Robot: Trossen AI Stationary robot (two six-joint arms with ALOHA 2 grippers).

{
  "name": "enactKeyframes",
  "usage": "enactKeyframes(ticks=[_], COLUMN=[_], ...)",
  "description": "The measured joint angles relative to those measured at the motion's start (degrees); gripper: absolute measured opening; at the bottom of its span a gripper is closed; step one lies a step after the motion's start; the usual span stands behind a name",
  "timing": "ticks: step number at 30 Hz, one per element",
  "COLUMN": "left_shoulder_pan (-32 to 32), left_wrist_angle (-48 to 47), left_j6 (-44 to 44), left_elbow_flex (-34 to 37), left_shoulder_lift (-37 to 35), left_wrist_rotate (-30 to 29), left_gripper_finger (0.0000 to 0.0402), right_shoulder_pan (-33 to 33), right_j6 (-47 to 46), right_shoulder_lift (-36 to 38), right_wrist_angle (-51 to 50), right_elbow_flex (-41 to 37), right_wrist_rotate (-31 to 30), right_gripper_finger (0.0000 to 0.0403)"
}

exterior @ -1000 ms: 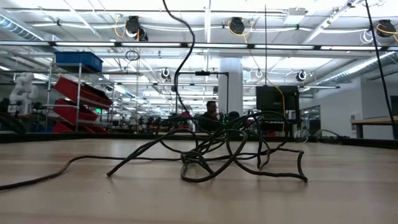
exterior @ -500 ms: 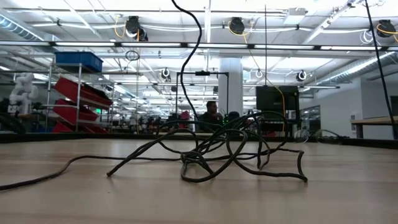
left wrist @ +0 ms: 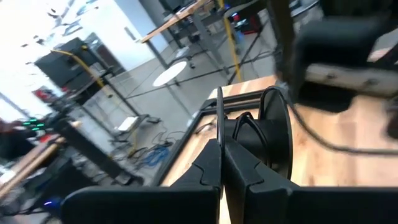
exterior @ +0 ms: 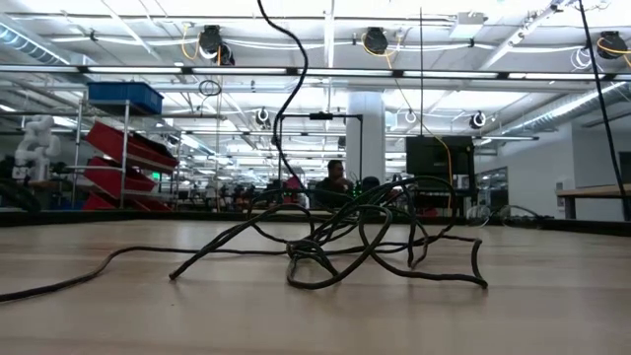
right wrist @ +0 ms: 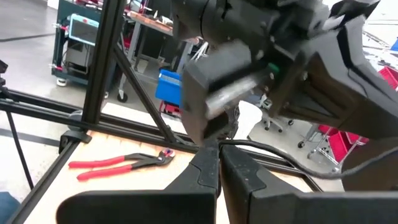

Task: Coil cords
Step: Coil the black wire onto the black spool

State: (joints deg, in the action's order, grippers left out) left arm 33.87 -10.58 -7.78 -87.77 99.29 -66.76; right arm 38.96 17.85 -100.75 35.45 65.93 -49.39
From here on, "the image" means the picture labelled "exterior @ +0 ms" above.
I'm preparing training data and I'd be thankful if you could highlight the metal wire rack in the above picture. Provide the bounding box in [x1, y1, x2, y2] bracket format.
[71, 98, 181, 213]

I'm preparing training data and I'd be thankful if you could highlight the black monitor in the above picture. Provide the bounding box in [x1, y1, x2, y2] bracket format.
[404, 135, 476, 191]

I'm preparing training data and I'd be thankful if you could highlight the blue storage bin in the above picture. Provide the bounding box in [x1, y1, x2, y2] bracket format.
[87, 81, 165, 115]

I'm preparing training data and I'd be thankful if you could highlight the black ceiling cord reel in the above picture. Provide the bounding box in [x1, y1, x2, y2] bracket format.
[362, 27, 390, 56]
[596, 30, 630, 60]
[198, 24, 237, 67]

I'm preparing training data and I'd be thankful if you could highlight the red storage bin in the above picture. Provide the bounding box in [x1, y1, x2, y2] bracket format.
[83, 156, 158, 198]
[86, 121, 179, 174]
[86, 191, 172, 213]

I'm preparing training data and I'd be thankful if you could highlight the white building column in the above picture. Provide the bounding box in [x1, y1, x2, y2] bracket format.
[346, 91, 386, 198]

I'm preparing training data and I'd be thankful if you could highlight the person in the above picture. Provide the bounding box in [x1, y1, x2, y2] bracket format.
[313, 159, 356, 208]

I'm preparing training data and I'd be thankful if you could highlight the wooden work table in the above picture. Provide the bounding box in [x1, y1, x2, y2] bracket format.
[555, 184, 631, 222]

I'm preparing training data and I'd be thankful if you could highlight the black aluminium table frame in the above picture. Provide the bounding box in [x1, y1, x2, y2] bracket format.
[0, 209, 631, 239]

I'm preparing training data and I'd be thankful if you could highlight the black gantry frame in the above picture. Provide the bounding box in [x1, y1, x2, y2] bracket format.
[278, 111, 365, 181]

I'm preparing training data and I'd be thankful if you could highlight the white cable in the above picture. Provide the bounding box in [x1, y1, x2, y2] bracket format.
[465, 204, 502, 229]

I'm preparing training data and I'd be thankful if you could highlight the white robot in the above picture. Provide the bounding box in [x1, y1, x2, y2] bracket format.
[13, 115, 61, 183]

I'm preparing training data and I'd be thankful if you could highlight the ceiling light strip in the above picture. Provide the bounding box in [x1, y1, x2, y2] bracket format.
[0, 63, 631, 81]

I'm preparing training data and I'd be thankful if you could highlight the thin black cord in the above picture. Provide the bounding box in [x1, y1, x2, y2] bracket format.
[0, 0, 489, 305]

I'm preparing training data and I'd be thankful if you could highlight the yellow hanging cable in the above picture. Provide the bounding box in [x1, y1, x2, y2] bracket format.
[362, 41, 454, 211]

